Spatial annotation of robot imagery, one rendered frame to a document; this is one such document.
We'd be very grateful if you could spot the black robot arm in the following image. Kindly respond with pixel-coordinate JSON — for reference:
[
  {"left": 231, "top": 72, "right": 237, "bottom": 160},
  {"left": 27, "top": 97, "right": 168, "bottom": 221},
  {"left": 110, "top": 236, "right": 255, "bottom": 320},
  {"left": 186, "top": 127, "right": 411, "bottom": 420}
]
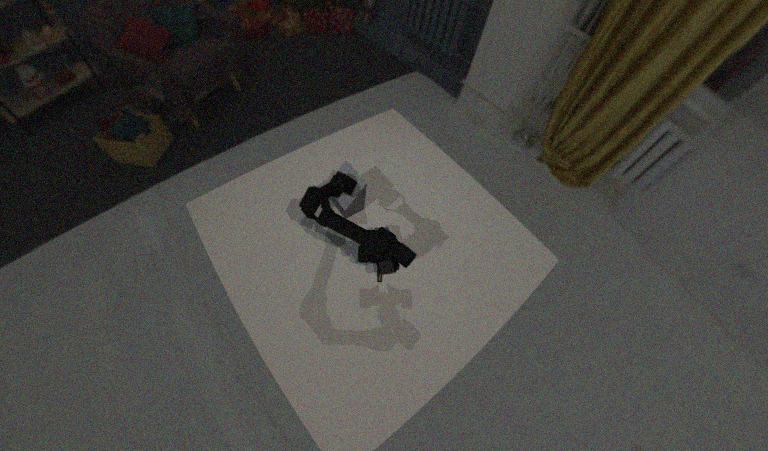
[{"left": 299, "top": 171, "right": 417, "bottom": 274}]

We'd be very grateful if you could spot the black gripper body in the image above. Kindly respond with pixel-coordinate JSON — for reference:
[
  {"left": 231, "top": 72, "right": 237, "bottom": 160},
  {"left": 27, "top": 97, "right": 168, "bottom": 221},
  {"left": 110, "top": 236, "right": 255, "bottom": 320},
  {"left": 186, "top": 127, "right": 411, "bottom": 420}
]
[{"left": 358, "top": 245, "right": 376, "bottom": 263}]

